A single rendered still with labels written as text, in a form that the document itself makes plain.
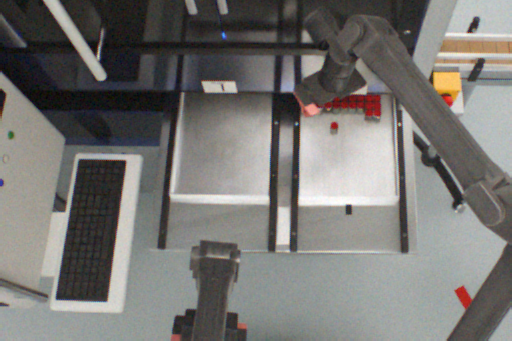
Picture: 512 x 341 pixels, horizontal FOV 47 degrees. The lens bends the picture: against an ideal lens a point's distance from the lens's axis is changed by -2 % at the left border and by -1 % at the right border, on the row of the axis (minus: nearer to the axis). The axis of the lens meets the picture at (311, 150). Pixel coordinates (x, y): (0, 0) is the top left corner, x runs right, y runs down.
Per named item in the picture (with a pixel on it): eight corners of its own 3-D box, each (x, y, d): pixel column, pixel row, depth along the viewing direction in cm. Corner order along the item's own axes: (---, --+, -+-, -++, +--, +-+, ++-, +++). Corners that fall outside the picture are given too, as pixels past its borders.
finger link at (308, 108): (286, 106, 124) (293, 84, 116) (314, 91, 127) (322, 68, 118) (305, 132, 123) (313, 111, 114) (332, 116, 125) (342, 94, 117)
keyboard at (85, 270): (79, 159, 169) (76, 156, 167) (127, 161, 169) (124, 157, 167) (56, 300, 155) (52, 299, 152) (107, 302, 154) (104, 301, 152)
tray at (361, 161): (301, 86, 170) (301, 80, 167) (392, 87, 170) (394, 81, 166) (299, 200, 157) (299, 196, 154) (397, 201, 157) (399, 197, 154)
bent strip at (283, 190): (278, 192, 158) (277, 185, 153) (290, 192, 158) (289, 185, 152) (277, 244, 153) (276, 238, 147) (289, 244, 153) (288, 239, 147)
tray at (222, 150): (183, 84, 170) (181, 79, 167) (273, 85, 170) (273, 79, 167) (171, 198, 157) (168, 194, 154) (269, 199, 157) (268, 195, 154)
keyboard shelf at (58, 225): (51, 154, 173) (48, 151, 170) (144, 156, 173) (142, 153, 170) (23, 309, 156) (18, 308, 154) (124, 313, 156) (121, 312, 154)
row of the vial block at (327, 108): (315, 108, 167) (315, 101, 163) (379, 109, 167) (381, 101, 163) (315, 115, 166) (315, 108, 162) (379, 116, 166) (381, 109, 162)
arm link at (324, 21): (364, 32, 100) (391, 34, 107) (330, -19, 103) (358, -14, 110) (321, 75, 107) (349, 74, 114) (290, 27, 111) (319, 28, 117)
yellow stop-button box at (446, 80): (427, 78, 162) (432, 65, 155) (453, 79, 162) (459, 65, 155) (428, 103, 159) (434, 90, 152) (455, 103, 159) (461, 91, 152)
